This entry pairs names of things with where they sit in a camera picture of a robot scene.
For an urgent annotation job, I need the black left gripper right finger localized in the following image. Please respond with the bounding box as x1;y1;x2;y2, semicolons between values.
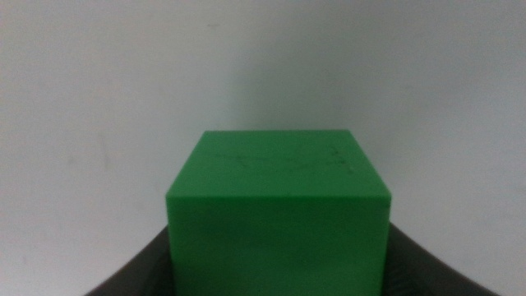
387;222;503;296

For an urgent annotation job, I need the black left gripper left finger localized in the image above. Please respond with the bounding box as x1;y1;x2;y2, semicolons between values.
84;224;177;296

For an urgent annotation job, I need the green cube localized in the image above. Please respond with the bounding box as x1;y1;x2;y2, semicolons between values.
165;129;392;296

